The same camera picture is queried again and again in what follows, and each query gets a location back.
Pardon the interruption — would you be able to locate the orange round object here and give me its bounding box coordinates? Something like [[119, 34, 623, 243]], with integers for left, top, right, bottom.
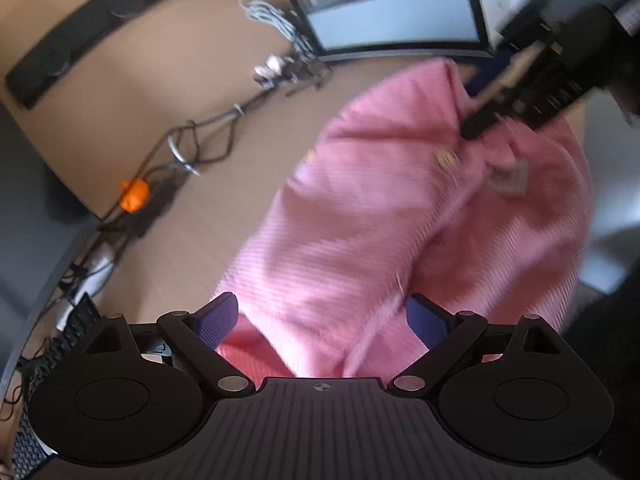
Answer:
[[118, 178, 151, 214]]

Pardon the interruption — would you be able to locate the black keyboard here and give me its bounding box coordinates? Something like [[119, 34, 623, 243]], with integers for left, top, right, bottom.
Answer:
[[11, 294, 101, 479]]

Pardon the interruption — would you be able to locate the black power strip bar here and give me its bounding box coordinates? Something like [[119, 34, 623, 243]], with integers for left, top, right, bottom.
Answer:
[[6, 0, 162, 110]]

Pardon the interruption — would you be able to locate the white power adapter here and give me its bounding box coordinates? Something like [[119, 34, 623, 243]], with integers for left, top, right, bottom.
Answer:
[[55, 243, 116, 332]]

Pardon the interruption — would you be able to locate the black hub box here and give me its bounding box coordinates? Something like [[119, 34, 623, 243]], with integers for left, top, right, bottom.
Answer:
[[117, 174, 186, 238]]

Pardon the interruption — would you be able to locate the black cable bundle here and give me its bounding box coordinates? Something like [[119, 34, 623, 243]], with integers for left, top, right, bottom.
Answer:
[[98, 58, 334, 231]]

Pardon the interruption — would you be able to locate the pink ribbed garment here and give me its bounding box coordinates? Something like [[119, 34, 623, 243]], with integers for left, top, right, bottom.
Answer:
[[217, 58, 592, 382]]

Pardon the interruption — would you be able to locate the crumpled white paper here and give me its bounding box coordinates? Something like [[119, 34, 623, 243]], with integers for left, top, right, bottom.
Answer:
[[253, 54, 295, 88]]

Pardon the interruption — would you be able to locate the white coiled cable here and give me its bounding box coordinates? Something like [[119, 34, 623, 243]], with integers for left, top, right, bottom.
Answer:
[[174, 0, 317, 64]]

